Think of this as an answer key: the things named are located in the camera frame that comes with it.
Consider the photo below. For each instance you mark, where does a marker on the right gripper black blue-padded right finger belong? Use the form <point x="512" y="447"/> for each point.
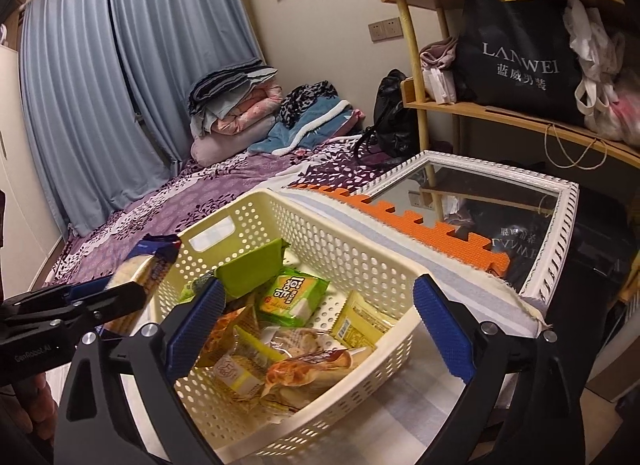
<point x="516" y="406"/>

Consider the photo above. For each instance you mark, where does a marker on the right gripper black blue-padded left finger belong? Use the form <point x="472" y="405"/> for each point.
<point x="95" y="424"/>

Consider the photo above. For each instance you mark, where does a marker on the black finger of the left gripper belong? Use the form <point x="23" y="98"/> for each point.
<point x="116" y="307"/>

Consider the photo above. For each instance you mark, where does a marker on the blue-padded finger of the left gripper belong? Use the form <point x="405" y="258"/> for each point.
<point x="82" y="291"/>

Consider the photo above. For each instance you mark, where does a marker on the blue white biscuit packet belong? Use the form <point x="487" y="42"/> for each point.
<point x="137" y="279"/>

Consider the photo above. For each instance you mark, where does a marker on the green long snack packet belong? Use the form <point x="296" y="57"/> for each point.
<point x="242" y="275"/>

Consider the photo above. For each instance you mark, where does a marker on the yellow snack packet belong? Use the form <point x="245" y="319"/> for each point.
<point x="360" y="324"/>

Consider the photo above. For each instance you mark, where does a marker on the green orange Korean snack packet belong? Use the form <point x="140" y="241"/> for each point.
<point x="291" y="298"/>

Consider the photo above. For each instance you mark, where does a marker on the brown snack packet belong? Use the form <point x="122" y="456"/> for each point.
<point x="241" y="313"/>

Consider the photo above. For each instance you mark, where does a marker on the person's left hand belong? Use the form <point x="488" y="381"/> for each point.
<point x="37" y="414"/>

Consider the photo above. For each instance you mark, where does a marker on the white wardrobe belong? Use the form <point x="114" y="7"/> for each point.
<point x="30" y="234"/>

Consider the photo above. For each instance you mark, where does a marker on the purple floral bedspread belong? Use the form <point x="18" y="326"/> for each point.
<point x="197" y="193"/>

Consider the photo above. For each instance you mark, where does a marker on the orange foam puzzle mat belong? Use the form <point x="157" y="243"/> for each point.
<point x="474" y="250"/>

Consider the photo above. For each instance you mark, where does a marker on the white framed mirror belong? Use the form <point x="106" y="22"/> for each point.
<point x="525" y="215"/>

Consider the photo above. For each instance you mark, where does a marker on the orange red snack packet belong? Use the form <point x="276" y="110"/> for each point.
<point x="324" y="367"/>

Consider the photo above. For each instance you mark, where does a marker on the cream perforated plastic basket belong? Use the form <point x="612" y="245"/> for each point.
<point x="239" y="375"/>

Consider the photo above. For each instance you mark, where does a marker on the stack of folded quilts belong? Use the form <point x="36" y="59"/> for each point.
<point x="231" y="108"/>

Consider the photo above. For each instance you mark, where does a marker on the blue curtain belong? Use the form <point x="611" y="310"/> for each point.
<point x="105" y="86"/>

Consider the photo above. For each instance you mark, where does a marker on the blue white folded blanket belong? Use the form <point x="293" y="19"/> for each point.
<point x="309" y="115"/>

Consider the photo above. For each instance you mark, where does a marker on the black plastic bag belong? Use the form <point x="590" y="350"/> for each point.
<point x="394" y="136"/>

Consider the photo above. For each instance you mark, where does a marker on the white cloth bags on shelf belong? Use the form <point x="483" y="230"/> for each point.
<point x="608" y="95"/>

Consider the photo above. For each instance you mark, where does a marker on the bamboo shelf unit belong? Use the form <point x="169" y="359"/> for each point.
<point x="415" y="96"/>

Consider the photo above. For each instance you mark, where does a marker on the black Lanwei shopping bag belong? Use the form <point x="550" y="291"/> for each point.
<point x="516" y="55"/>

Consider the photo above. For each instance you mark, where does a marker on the pink clothes on shelf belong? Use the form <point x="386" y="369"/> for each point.
<point x="436" y="60"/>

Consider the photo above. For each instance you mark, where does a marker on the wall socket plate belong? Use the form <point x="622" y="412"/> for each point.
<point x="386" y="30"/>

